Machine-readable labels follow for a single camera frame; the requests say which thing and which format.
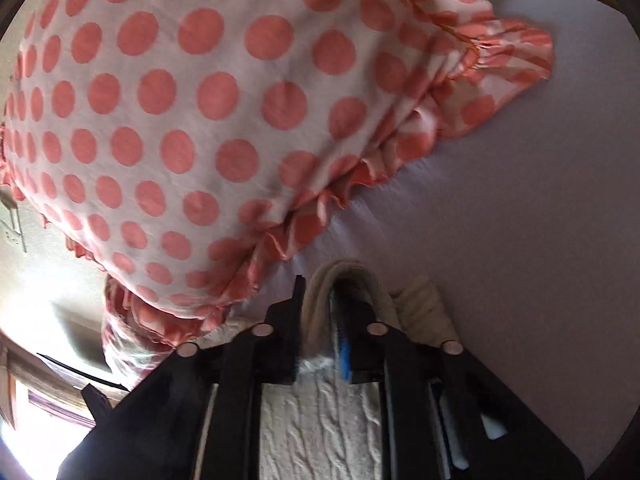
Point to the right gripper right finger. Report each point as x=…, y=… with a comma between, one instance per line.
x=442, y=416

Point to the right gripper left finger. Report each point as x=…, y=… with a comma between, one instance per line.
x=197, y=415

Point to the beige cable-knit sweater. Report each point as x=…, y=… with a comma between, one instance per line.
x=321, y=427

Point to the lilac bed sheet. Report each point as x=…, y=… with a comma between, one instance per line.
x=529, y=227

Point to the pink polka dot pillow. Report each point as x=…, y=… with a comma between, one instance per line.
x=187, y=145

